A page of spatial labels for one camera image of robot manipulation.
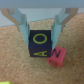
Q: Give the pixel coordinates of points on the purple block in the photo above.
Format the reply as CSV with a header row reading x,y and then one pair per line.
x,y
40,44

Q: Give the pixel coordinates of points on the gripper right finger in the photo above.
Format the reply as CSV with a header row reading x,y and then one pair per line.
x,y
62,20

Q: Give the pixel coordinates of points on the yellow block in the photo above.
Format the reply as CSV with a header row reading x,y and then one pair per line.
x,y
6,82

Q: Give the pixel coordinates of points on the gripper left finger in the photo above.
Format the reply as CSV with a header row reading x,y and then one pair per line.
x,y
20,20

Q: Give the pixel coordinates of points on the pink block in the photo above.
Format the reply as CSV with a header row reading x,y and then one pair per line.
x,y
56,55

